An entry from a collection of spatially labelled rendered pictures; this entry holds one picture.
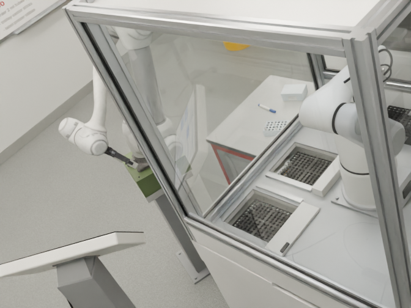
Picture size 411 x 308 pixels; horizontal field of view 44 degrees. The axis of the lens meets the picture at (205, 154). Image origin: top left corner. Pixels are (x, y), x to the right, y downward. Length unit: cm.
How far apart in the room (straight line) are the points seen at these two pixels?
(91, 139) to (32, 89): 315
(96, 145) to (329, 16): 143
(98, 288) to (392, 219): 133
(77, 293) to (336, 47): 158
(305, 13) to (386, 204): 42
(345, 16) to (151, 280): 262
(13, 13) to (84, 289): 348
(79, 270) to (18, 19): 345
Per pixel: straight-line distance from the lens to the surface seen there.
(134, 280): 343
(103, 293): 218
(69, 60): 551
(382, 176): 107
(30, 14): 526
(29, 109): 538
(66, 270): 216
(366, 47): 88
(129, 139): 260
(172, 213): 287
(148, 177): 264
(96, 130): 228
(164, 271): 337
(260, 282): 194
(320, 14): 103
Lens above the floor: 243
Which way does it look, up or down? 37 degrees down
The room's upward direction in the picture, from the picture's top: 25 degrees counter-clockwise
